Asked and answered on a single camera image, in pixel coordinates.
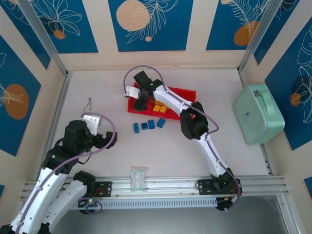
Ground clear plastic zip bag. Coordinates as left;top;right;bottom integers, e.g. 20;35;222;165
130;166;149;192

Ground black base connector box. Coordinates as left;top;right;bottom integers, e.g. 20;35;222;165
78;197;102;215
215;196;244;213

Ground mint green zipper bag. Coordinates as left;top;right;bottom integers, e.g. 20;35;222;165
233;84;286;145

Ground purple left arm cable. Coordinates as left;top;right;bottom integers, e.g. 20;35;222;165
9;112;117;234

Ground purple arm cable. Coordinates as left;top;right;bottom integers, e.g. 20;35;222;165
123;65;244;213
9;112;117;234

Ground metal wire tongs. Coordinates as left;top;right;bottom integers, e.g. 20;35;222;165
84;97;93;115

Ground grey slotted cable duct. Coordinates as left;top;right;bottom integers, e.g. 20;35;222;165
58;197;217;210

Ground wide aluminium base rail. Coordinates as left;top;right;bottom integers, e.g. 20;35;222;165
20;175;290;203

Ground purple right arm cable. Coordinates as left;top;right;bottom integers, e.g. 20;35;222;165
123;65;244;213

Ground aluminium frame post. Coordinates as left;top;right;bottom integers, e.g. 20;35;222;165
237;0;286;74
18;0;68;78

